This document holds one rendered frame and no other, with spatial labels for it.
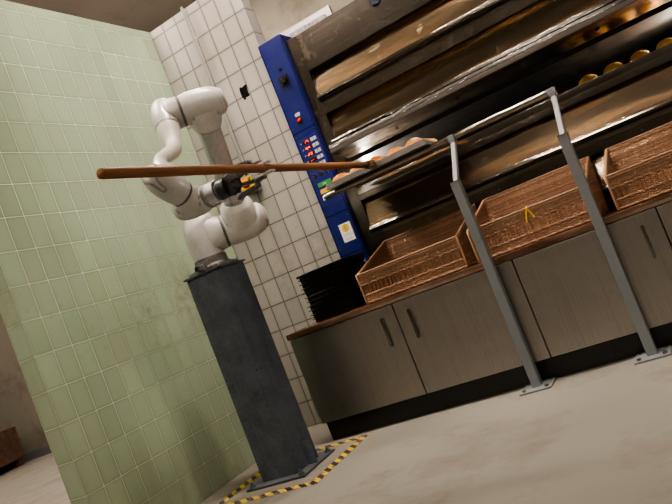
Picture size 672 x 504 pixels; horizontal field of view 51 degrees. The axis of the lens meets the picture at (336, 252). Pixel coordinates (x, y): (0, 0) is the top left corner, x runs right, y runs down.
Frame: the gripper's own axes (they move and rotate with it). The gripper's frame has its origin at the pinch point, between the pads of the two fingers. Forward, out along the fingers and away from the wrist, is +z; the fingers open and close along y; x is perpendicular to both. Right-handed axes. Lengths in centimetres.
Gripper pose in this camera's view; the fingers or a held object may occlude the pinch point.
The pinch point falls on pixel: (263, 168)
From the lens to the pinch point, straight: 253.4
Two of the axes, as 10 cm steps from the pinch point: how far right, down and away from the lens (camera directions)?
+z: 8.3, -3.4, -4.4
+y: 3.6, 9.3, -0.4
